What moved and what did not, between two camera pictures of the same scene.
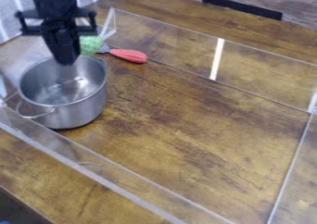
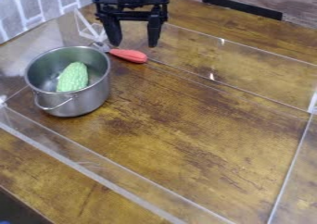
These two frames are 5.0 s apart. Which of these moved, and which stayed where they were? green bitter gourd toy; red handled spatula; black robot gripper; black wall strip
Moved: green bitter gourd toy; black robot gripper
Stayed: black wall strip; red handled spatula
